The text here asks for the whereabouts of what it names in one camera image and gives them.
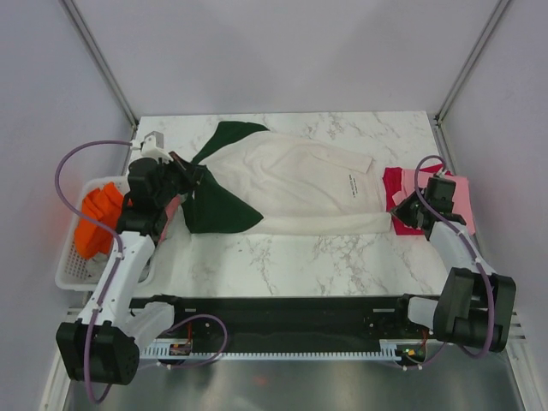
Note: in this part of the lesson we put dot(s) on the salmon pink t shirt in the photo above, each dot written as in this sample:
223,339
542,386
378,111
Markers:
170,211

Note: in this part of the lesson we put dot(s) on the light pink folded t shirt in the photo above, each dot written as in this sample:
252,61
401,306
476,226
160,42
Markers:
461,198

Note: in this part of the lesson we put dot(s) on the cream and green Charlie Brown shirt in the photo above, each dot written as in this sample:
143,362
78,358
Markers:
254,181

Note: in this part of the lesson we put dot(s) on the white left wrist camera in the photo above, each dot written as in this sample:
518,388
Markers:
152,146

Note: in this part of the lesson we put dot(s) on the white slotted cable duct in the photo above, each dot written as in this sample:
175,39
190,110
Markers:
382,350

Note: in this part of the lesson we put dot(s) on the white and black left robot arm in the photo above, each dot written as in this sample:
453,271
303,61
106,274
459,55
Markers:
103,345

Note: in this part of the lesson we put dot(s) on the right aluminium frame post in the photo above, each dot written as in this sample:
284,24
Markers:
493,21

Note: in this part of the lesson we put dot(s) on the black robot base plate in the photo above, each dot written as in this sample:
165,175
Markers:
290,322

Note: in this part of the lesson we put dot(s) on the crimson folded t shirt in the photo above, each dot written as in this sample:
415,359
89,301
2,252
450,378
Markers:
392,180

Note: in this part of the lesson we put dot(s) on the orange t shirt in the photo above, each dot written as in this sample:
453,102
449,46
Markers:
104,205

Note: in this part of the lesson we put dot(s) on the aluminium frame post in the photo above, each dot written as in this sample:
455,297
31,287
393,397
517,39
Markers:
493,21
86,36

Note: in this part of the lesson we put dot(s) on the left aluminium frame post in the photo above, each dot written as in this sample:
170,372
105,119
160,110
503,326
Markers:
86,36

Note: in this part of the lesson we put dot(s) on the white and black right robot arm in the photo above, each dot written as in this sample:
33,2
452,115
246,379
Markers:
475,307

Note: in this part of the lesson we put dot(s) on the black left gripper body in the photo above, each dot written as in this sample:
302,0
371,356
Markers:
171,185

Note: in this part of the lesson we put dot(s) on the white plastic laundry basket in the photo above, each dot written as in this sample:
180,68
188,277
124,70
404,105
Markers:
74,272

